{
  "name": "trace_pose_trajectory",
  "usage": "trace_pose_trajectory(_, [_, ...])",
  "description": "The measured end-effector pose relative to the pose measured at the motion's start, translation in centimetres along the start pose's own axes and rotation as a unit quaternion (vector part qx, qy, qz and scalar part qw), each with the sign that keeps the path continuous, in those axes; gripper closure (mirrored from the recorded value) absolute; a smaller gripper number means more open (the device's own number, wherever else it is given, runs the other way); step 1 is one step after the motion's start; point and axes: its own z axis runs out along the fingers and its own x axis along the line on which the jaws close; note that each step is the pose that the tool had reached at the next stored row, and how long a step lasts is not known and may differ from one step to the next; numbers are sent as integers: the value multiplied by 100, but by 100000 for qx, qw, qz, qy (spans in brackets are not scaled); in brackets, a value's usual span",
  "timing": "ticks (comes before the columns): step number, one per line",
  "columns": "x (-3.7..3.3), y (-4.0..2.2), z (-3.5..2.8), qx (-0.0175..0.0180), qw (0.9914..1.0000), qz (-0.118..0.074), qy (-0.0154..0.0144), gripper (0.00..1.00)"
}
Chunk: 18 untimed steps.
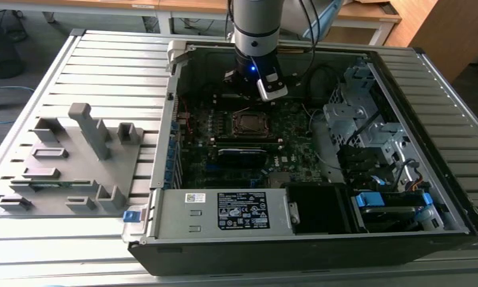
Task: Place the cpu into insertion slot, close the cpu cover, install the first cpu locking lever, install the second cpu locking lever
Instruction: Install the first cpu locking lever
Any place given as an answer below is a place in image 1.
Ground silver CPU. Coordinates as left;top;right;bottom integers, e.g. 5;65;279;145
239;114;267;132

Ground CPU socket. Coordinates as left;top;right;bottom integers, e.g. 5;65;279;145
228;108;279;139

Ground green motherboard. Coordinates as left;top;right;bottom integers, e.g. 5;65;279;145
173;100;339;191

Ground black graphics card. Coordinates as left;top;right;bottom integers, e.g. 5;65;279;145
216;146;269;169

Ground silver drive cage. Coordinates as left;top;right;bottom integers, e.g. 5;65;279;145
321;56;431;192

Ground grey chipset heatsink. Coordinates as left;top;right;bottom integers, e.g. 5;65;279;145
269;172;291;188

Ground wooden desk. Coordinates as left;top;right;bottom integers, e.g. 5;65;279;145
0;0;163;25
157;0;403;46

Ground silver power supply unit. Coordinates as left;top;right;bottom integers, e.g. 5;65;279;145
147;188;295;240

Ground hard disk in blue carrier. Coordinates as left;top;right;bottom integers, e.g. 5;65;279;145
351;191;444;233

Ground grey parts rack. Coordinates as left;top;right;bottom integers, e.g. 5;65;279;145
0;102;145;216

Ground wooden cabinet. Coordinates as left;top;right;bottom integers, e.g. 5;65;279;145
384;0;478;84

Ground green RAM stick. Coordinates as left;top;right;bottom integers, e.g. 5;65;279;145
27;179;93;191

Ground black PC case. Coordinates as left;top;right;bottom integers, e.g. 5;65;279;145
121;38;478;277

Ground black waste bin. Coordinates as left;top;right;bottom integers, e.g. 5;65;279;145
0;8;29;80

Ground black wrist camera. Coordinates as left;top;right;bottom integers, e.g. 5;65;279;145
221;70;244;89

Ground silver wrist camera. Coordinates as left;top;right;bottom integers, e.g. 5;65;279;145
257;71;289;102

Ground black cable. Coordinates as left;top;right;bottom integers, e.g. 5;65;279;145
305;64;340;105

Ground grey case release handle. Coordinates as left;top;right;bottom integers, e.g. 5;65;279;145
165;40;189;72

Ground black plastic cable cover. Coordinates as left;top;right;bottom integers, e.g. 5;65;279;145
336;145;391;184

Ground coloured power wires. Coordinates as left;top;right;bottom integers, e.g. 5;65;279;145
407;175;428;192

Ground blue floor cable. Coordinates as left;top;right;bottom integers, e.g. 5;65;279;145
0;85;37;125

